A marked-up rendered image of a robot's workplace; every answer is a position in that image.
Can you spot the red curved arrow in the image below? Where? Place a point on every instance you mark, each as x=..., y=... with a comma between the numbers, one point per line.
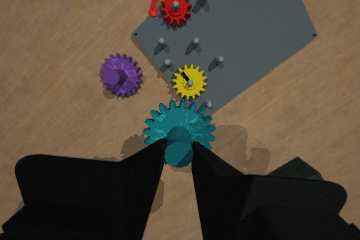
x=153, y=11

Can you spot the teal gear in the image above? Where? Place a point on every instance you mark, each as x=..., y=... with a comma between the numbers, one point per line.
x=180, y=125

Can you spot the red gear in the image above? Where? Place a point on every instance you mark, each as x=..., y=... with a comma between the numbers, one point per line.
x=175, y=16

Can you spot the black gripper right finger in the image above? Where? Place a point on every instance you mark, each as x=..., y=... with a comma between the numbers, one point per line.
x=227, y=198

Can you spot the purple gear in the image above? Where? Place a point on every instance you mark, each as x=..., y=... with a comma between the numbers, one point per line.
x=120, y=75

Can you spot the yellow gear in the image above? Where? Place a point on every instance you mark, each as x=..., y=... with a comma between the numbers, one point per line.
x=189, y=74

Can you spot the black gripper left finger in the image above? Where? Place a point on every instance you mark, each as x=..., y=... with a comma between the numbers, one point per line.
x=127, y=187

